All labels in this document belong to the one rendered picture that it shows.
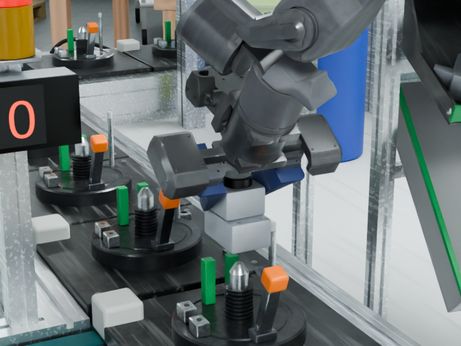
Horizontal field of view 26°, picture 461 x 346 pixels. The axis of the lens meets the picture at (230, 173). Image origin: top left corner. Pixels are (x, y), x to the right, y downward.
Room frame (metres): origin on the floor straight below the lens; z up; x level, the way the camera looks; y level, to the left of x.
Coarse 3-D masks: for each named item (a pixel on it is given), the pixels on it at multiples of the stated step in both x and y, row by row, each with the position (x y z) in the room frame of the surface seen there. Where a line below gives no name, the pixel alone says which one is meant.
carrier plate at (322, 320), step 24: (216, 288) 1.04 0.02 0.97; (288, 288) 1.04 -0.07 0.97; (144, 312) 0.98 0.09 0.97; (168, 312) 0.98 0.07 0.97; (312, 312) 0.98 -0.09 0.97; (336, 312) 0.98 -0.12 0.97; (120, 336) 0.93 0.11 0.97; (144, 336) 0.93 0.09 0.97; (168, 336) 0.93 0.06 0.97; (312, 336) 0.93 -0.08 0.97; (336, 336) 0.93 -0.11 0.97; (360, 336) 0.93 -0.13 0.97
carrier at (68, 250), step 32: (32, 224) 1.19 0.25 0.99; (64, 224) 1.19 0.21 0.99; (96, 224) 1.16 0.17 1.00; (128, 224) 1.19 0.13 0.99; (192, 224) 1.19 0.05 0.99; (64, 256) 1.14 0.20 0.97; (96, 256) 1.12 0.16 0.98; (128, 256) 1.09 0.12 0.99; (160, 256) 1.09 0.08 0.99; (192, 256) 1.12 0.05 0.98; (256, 256) 1.13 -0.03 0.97; (96, 288) 1.04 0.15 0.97; (160, 288) 1.04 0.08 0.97; (192, 288) 1.06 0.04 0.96
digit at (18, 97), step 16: (0, 96) 0.92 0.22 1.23; (16, 96) 0.93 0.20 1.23; (32, 96) 0.94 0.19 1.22; (0, 112) 0.92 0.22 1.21; (16, 112) 0.93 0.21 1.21; (32, 112) 0.93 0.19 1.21; (0, 128) 0.92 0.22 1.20; (16, 128) 0.93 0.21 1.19; (32, 128) 0.93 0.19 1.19; (0, 144) 0.92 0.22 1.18; (16, 144) 0.93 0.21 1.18; (32, 144) 0.93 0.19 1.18
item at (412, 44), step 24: (408, 0) 1.06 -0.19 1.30; (432, 0) 1.17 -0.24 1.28; (456, 0) 1.17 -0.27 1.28; (408, 24) 1.06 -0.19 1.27; (432, 24) 1.12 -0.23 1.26; (456, 24) 1.13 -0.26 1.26; (408, 48) 1.06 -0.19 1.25; (432, 48) 1.08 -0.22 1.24; (456, 48) 1.08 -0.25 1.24; (432, 72) 1.00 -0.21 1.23; (432, 96) 1.00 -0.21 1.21; (456, 120) 0.96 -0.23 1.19
